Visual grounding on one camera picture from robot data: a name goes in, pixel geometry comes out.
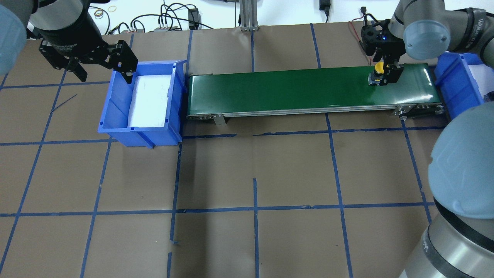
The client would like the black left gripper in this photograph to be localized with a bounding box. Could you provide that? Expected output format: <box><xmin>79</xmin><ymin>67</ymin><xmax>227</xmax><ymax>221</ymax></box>
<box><xmin>39</xmin><ymin>11</ymin><xmax>138</xmax><ymax>84</ymax></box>

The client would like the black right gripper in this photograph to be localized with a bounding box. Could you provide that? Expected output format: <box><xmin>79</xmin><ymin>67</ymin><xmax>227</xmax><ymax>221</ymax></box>
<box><xmin>360</xmin><ymin>17</ymin><xmax>406</xmax><ymax>86</ymax></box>

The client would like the yellow push button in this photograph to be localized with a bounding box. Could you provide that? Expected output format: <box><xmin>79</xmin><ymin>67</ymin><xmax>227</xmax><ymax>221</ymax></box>
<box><xmin>373</xmin><ymin>61</ymin><xmax>385</xmax><ymax>72</ymax></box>

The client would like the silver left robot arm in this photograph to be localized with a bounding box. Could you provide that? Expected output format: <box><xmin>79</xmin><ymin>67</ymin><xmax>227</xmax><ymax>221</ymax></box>
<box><xmin>0</xmin><ymin>0</ymin><xmax>138</xmax><ymax>84</ymax></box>

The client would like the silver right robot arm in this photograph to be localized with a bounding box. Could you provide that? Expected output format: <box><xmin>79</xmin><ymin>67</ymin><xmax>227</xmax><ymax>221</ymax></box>
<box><xmin>360</xmin><ymin>0</ymin><xmax>494</xmax><ymax>278</ymax></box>

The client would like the green conveyor belt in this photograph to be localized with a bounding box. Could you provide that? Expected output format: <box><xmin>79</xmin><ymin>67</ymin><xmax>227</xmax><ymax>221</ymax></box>
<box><xmin>187</xmin><ymin>63</ymin><xmax>446</xmax><ymax>124</ymax></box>

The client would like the white foam bin liner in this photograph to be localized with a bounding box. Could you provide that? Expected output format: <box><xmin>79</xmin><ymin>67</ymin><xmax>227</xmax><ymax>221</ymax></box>
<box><xmin>127</xmin><ymin>75</ymin><xmax>171</xmax><ymax>128</ymax></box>

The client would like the blue left plastic bin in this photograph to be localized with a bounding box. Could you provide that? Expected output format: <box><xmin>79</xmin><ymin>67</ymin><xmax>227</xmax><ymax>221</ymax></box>
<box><xmin>97</xmin><ymin>60</ymin><xmax>187</xmax><ymax>149</ymax></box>

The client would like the blue plastic bin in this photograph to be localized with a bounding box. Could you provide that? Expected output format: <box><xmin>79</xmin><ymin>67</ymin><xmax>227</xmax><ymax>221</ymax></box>
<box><xmin>97</xmin><ymin>60</ymin><xmax>187</xmax><ymax>149</ymax></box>
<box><xmin>434</xmin><ymin>52</ymin><xmax>486</xmax><ymax>119</ymax></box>

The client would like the blue right plastic bin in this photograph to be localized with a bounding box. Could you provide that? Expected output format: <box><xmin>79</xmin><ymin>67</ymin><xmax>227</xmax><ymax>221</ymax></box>
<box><xmin>434</xmin><ymin>52</ymin><xmax>486</xmax><ymax>119</ymax></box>

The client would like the white foam right liner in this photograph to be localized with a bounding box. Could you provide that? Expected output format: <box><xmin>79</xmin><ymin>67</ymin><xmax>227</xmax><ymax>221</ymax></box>
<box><xmin>468</xmin><ymin>64</ymin><xmax>494</xmax><ymax>102</ymax></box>

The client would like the aluminium frame post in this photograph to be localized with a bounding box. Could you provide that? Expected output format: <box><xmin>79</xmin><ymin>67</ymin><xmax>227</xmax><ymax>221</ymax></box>
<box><xmin>239</xmin><ymin>0</ymin><xmax>259</xmax><ymax>32</ymax></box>

